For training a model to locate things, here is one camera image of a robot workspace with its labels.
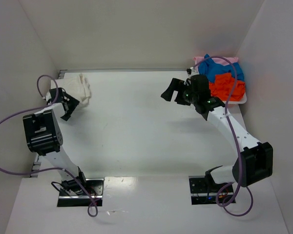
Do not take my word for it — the orange t shirt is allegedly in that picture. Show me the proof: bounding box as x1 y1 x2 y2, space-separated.
209 73 246 101

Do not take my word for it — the white t shirt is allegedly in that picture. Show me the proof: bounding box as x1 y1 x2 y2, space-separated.
56 73 91 109

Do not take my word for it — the blue t shirt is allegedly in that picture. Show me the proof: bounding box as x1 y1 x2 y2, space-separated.
198 58 245 83

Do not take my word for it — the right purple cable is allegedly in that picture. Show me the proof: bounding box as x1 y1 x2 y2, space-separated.
192 56 255 217

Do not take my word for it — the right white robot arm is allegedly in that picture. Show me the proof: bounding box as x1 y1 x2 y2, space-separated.
161 75 273 187

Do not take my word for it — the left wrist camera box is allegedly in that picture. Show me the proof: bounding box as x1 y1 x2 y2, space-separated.
43 92 51 102

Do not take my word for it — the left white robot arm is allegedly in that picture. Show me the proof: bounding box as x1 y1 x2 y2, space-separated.
22 88 86 195

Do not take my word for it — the pink plastic basket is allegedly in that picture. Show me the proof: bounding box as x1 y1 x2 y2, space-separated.
193 54 247 104

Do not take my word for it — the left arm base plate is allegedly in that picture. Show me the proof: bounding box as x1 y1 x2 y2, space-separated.
54 178 104 207

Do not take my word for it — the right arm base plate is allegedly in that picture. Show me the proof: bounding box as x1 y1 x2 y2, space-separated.
188 176 226 205

